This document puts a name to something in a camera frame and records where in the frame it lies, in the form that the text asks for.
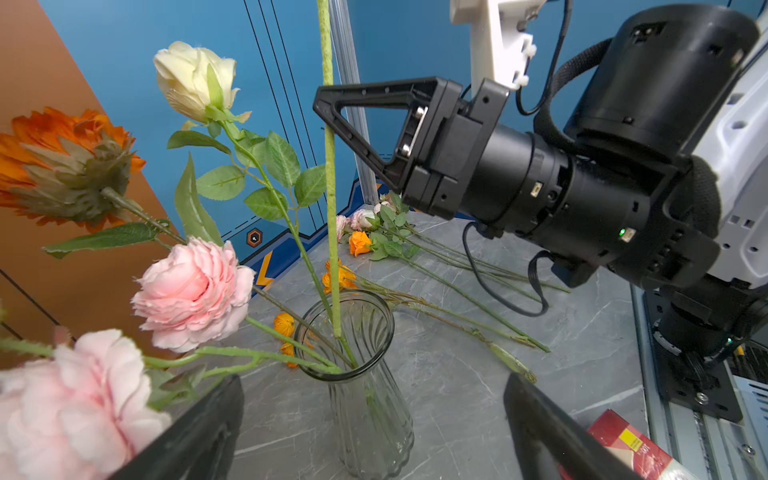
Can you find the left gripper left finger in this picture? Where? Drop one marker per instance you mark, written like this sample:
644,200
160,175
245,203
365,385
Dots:
200,445

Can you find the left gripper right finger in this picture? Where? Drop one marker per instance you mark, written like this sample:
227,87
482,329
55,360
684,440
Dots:
549,444

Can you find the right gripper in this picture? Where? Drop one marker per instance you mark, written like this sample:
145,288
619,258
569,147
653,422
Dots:
472,165

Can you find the pink peony flower stem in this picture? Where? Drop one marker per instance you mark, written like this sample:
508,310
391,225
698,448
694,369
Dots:
82,410

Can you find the white ranunculus flower stem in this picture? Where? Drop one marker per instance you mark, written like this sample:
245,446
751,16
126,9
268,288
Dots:
323,11

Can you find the clear glass vase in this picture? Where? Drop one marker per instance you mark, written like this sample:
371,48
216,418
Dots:
373,425

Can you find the cream white rose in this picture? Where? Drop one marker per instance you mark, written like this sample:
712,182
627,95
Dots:
199,84

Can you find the orange gerbera flower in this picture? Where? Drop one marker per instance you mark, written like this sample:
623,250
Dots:
58,169

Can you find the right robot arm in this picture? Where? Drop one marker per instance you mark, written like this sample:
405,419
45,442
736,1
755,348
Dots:
620,187

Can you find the red and white box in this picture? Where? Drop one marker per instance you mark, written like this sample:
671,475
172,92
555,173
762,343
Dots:
635,450

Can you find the orange flower bunch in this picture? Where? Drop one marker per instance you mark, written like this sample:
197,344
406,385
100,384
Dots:
350,281

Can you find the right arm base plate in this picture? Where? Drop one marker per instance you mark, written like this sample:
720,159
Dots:
696,384

